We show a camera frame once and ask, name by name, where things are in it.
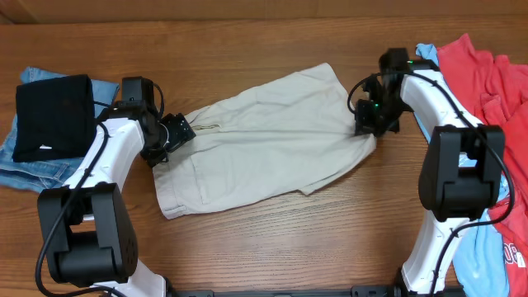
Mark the beige khaki shorts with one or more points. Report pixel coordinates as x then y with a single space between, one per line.
292 134

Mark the light blue shirt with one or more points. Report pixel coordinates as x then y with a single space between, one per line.
479 263

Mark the folded black garment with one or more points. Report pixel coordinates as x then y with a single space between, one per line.
55 119

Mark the red shirt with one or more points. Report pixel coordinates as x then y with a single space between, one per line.
494 90

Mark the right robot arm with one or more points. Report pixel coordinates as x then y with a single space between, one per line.
461 172

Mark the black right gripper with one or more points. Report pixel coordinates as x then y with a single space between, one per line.
363 127

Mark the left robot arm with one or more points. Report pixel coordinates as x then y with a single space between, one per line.
89 239

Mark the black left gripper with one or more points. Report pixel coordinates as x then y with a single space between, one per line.
179 128

